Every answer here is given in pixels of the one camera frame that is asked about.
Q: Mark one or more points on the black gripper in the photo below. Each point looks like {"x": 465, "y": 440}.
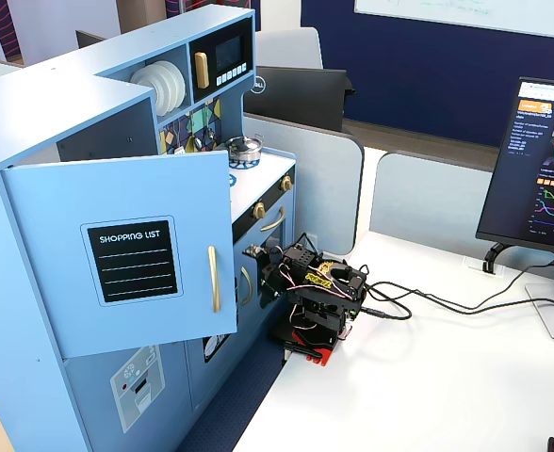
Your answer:
{"x": 266, "y": 275}

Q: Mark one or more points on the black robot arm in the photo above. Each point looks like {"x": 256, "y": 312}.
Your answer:
{"x": 300, "y": 258}

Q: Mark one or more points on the steel pot lid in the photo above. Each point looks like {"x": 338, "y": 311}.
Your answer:
{"x": 241, "y": 142}

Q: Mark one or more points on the red table clamp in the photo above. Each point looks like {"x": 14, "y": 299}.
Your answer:
{"x": 321, "y": 355}

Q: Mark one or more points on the gold stove knob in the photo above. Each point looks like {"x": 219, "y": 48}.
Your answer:
{"x": 258, "y": 210}
{"x": 286, "y": 183}

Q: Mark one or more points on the grey desk divider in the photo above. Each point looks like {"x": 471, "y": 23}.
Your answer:
{"x": 423, "y": 202}
{"x": 324, "y": 188}

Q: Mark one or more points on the steel toy pot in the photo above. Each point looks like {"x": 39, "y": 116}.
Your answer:
{"x": 245, "y": 154}

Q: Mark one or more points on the steel toy ladle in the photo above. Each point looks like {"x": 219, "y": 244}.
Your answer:
{"x": 196, "y": 142}

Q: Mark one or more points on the steel toy spoon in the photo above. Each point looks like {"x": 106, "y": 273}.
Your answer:
{"x": 209, "y": 135}

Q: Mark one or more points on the steel toy spatula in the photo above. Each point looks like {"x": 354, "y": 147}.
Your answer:
{"x": 179, "y": 150}

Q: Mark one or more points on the black Dell monitor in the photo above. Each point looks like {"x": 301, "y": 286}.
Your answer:
{"x": 300, "y": 94}

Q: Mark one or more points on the white toy plate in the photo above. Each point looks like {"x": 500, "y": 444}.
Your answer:
{"x": 182, "y": 87}
{"x": 174, "y": 94}
{"x": 147, "y": 87}

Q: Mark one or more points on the open blue cupboard door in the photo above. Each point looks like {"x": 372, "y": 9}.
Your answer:
{"x": 46, "y": 235}

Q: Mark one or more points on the light grey chair back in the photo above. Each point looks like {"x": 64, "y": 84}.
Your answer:
{"x": 286, "y": 47}

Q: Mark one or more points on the black toy microwave door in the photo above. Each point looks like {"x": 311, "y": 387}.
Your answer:
{"x": 201, "y": 42}

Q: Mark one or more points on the black computer monitor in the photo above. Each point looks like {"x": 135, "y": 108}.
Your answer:
{"x": 531, "y": 188}

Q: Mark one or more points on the blue toy kitchen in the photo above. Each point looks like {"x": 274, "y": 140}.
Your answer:
{"x": 46, "y": 94}

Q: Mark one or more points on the white whiteboard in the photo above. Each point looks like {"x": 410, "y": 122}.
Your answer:
{"x": 446, "y": 11}

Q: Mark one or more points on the small wrist camera board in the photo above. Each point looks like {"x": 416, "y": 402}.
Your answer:
{"x": 253, "y": 250}

